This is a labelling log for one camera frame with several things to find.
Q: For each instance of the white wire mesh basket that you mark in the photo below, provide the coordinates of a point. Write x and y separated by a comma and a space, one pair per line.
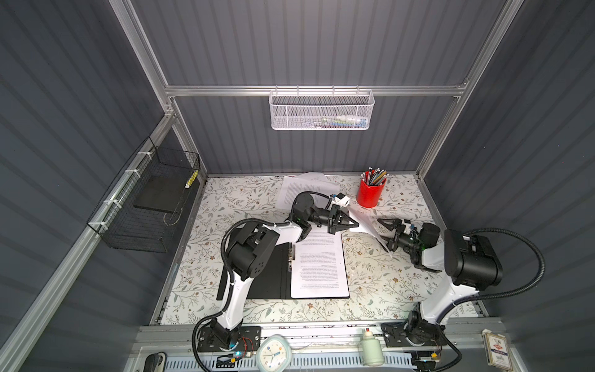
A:
325, 110

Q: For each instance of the red pen cup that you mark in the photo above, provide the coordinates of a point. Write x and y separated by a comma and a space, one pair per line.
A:
368, 196

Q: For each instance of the pens in red cup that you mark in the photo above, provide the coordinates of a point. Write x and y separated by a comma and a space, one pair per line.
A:
374, 176

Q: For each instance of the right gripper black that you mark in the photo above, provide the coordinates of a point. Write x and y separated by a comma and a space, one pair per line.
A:
397, 225

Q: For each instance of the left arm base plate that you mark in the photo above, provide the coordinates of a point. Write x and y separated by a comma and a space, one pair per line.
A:
213, 338

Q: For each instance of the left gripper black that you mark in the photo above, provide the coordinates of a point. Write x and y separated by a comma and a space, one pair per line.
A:
333, 223

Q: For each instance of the white glue bottle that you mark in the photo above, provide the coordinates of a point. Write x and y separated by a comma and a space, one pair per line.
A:
370, 349

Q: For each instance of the diagram paper sheet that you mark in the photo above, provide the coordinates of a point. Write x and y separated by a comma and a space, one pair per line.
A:
365, 226

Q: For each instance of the yellow marker in basket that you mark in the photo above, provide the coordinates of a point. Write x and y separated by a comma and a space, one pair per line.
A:
192, 178

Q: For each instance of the black stapler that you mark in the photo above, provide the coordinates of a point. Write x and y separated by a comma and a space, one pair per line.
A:
155, 362

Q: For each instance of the white table clock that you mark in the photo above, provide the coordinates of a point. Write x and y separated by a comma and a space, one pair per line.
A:
274, 354

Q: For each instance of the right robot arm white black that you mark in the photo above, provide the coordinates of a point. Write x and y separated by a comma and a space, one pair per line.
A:
469, 261

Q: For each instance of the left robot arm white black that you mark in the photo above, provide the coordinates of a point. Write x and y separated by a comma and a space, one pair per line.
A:
247, 247

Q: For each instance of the printed paper sheet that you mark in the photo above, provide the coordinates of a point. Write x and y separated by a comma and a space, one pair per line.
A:
318, 269
311, 181

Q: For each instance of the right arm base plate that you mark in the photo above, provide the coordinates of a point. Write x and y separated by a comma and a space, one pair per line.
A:
401, 334

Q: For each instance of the printed paper sheet back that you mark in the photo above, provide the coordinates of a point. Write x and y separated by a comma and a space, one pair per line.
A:
311, 181

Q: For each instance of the black wire mesh basket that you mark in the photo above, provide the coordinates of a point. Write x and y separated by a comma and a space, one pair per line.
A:
149, 205

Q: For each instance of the playing card box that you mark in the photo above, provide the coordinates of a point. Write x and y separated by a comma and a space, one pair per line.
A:
497, 350

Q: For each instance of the orange folder black inside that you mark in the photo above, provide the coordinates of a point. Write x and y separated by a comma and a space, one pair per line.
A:
275, 280

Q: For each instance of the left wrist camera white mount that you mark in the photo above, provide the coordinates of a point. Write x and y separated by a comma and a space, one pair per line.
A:
341, 200

